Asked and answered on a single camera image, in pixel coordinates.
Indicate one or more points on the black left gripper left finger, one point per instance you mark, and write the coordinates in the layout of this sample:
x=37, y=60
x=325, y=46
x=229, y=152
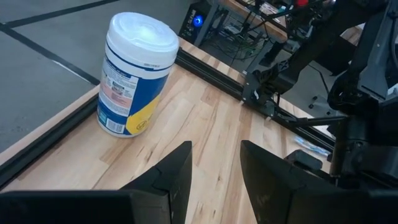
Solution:
x=168, y=186

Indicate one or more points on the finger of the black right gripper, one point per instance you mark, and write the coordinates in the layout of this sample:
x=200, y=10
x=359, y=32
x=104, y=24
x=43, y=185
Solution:
x=303, y=159

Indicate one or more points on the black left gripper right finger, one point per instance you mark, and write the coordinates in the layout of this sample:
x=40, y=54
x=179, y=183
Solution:
x=270, y=186

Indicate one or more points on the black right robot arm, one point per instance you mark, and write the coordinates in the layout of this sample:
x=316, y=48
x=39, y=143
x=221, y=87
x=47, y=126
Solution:
x=314, y=46

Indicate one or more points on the blue toothbrush in clear wrap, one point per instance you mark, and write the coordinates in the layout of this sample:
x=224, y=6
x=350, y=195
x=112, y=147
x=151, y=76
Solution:
x=311, y=146

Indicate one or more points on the disinfecting wipes canister white lid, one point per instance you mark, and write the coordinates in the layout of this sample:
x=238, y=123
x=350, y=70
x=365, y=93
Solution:
x=136, y=77

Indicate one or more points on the black computer tower blue light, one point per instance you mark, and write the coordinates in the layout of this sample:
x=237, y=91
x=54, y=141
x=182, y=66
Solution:
x=197, y=21

